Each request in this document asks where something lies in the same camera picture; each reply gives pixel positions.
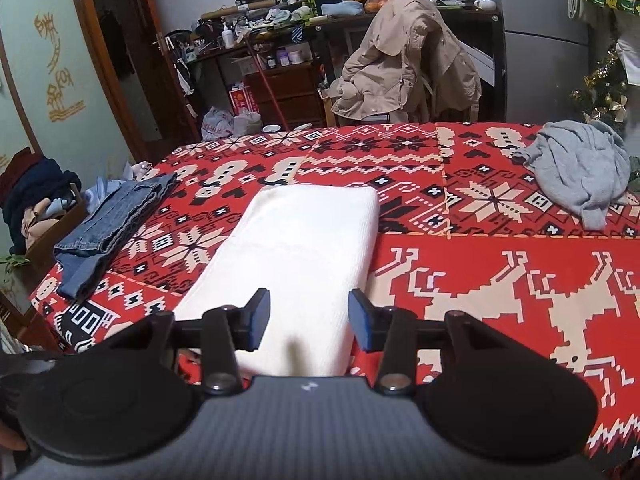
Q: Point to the red patterned blanket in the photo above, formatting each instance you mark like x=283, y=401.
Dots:
x=500, y=240

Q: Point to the person's left hand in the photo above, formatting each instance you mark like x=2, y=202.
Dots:
x=11, y=432

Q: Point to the navy clothing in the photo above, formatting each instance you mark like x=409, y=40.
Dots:
x=35, y=185

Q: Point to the grey shirt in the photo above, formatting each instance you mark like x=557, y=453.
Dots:
x=580, y=170

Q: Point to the white bowl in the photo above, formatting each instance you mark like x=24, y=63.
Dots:
x=303, y=127

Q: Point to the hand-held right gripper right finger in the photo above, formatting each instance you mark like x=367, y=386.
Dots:
x=361, y=320

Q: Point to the dark wooden drawer cabinet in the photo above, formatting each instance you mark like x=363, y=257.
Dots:
x=295, y=90

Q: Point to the beige jacket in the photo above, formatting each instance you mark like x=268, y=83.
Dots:
x=400, y=60

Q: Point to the white pump bottle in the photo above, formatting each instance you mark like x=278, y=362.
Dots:
x=228, y=37

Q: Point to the white plastic bag red print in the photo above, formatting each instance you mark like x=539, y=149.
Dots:
x=217, y=124

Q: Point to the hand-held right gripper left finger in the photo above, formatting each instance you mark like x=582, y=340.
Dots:
x=260, y=320

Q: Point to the black cluttered desk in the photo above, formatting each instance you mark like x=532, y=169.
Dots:
x=480, y=17

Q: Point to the red and white box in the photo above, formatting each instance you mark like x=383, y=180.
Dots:
x=242, y=99

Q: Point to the brown wooden door frame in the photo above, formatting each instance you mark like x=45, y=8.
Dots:
x=150, y=35

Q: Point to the small tinsel tree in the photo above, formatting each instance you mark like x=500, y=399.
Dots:
x=605, y=90

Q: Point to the white knit vest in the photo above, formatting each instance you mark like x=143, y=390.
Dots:
x=300, y=250

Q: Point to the plain whitish plastic bag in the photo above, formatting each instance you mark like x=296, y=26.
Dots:
x=247, y=124

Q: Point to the green leafy plant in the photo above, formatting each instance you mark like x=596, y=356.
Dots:
x=14, y=262

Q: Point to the light blue cloth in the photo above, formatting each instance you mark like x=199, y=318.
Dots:
x=341, y=8

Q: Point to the blue jeans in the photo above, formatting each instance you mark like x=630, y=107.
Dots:
x=115, y=220

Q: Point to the silver refrigerator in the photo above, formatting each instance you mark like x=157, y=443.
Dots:
x=540, y=70

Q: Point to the pale glass panel gold lettering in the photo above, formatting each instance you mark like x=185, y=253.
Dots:
x=30, y=85

